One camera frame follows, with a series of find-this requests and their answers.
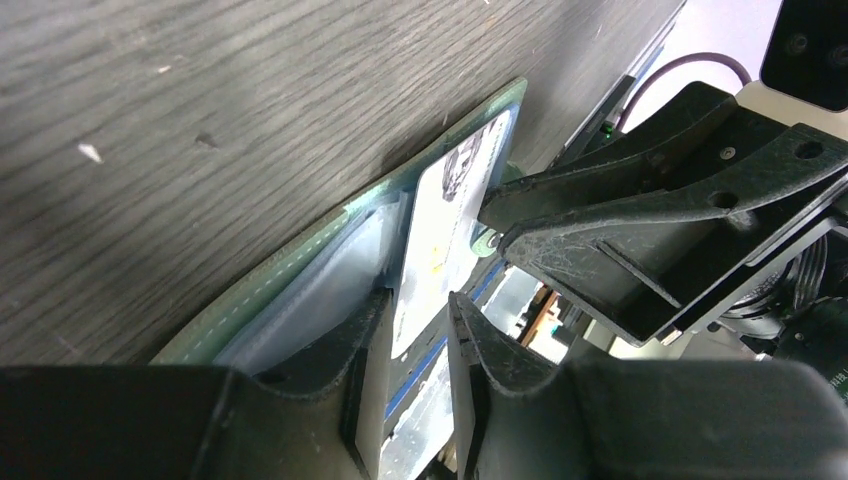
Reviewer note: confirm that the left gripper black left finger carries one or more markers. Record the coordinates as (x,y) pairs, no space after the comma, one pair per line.
(317,415)

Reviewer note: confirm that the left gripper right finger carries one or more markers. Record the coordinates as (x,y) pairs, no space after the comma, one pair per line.
(592,416)

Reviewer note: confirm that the green card holder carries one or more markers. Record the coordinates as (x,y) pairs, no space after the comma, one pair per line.
(289,272)

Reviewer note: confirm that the white printed credit card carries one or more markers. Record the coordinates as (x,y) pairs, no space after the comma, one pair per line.
(438,257)

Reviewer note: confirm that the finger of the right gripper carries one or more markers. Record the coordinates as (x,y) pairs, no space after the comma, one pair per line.
(665,229)

